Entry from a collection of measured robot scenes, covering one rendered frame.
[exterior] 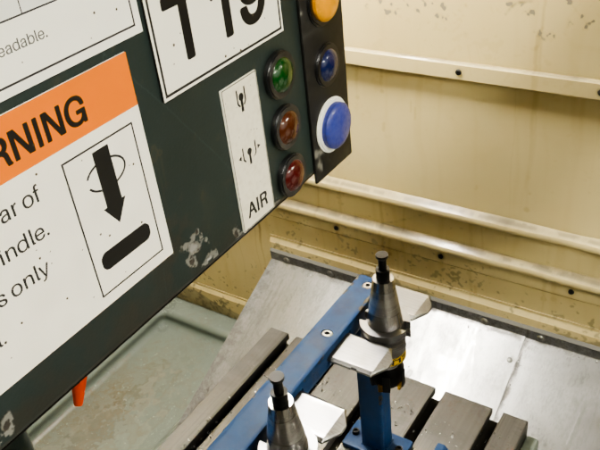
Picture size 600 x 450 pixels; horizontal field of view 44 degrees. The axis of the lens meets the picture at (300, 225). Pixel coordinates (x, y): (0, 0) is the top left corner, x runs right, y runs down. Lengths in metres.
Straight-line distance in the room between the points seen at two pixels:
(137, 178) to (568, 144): 0.97
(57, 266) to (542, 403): 1.19
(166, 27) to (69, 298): 0.13
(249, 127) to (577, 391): 1.12
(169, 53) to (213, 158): 0.07
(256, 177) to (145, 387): 1.46
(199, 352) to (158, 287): 1.53
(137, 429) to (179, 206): 1.42
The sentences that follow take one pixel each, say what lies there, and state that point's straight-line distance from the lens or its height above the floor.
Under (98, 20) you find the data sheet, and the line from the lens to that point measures 0.32.
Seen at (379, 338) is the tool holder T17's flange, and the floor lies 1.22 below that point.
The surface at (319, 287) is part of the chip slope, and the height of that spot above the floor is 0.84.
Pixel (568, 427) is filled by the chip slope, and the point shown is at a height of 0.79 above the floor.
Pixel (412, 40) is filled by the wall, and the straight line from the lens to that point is 1.27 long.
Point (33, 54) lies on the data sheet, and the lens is 0.30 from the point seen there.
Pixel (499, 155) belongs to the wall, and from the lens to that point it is 1.30.
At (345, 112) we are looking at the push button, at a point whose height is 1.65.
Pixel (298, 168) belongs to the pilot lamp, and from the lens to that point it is 0.45.
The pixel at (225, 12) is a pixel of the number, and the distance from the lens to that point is 0.38.
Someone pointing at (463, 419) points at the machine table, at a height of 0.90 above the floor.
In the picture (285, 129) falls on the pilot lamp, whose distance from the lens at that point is 0.43.
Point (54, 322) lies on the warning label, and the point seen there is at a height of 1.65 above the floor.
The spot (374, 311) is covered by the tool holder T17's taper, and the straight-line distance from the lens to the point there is 0.92.
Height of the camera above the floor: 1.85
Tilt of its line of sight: 34 degrees down
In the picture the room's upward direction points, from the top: 7 degrees counter-clockwise
